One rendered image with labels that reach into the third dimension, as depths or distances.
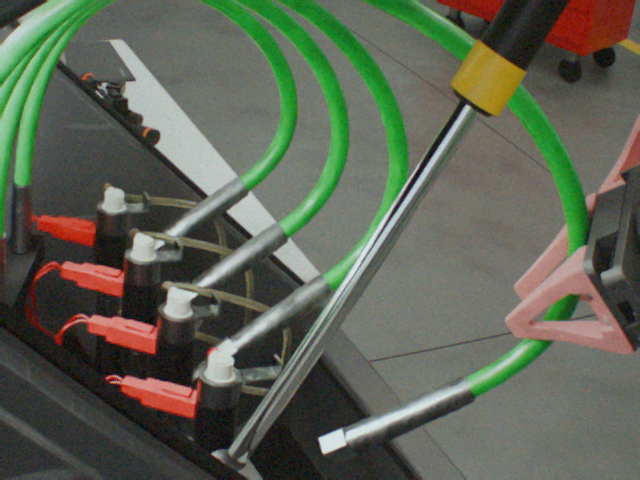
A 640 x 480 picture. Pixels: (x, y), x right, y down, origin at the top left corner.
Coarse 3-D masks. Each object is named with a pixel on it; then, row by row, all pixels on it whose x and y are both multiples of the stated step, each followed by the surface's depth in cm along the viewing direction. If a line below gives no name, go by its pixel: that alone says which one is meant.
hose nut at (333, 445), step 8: (336, 432) 77; (320, 440) 77; (328, 440) 77; (336, 440) 77; (344, 440) 77; (328, 448) 77; (336, 448) 77; (344, 448) 77; (328, 456) 77; (336, 456) 77; (344, 456) 77; (352, 456) 77
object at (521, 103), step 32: (64, 0) 64; (96, 0) 64; (384, 0) 64; (416, 0) 65; (32, 32) 64; (448, 32) 65; (0, 64) 65; (512, 96) 67; (544, 128) 68; (576, 192) 70; (576, 224) 71; (544, 320) 74; (512, 352) 75; (480, 384) 75
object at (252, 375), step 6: (240, 372) 85; (246, 372) 86; (252, 372) 86; (258, 372) 86; (264, 372) 86; (270, 372) 86; (246, 378) 85; (252, 378) 85; (258, 378) 85; (264, 378) 85; (270, 378) 85; (240, 384) 84
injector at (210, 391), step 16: (208, 384) 83; (224, 384) 83; (208, 400) 84; (224, 400) 84; (208, 416) 84; (224, 416) 84; (208, 432) 85; (224, 432) 85; (208, 448) 86; (224, 448) 86
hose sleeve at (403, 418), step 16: (448, 384) 76; (464, 384) 75; (416, 400) 76; (432, 400) 76; (448, 400) 76; (464, 400) 75; (384, 416) 77; (400, 416) 76; (416, 416) 76; (432, 416) 76; (352, 432) 77; (368, 432) 77; (384, 432) 76; (400, 432) 76; (352, 448) 77; (368, 448) 77
